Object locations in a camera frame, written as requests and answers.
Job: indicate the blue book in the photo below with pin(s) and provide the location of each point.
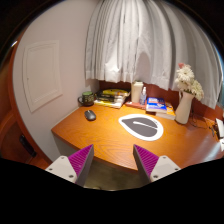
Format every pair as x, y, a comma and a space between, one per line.
156, 104

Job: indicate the dark grey computer mouse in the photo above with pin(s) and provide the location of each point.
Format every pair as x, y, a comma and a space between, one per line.
90, 115

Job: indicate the yellow and black book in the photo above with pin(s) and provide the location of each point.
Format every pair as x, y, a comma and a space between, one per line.
115, 92

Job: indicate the white wall panel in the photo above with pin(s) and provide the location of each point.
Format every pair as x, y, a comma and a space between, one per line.
41, 75

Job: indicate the white ceramic vase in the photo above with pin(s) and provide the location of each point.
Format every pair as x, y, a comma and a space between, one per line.
183, 110

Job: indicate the white pleated curtain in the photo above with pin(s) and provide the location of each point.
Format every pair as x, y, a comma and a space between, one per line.
133, 40

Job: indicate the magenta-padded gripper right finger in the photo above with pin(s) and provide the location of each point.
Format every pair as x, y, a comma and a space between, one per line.
163, 166

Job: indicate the white device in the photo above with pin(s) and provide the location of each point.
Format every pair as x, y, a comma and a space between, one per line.
220, 127
222, 144

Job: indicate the white and yellow book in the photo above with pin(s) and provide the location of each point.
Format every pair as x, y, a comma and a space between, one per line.
106, 104

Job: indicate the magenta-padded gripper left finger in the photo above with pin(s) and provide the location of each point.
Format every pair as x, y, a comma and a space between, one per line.
63, 166

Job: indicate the cream tumbler with lid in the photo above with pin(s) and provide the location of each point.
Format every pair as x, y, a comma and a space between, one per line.
136, 91

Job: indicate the white and grey mouse pad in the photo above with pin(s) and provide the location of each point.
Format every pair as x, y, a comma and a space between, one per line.
141, 127

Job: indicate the dark mug with green inside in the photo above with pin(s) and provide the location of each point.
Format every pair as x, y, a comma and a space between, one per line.
87, 99

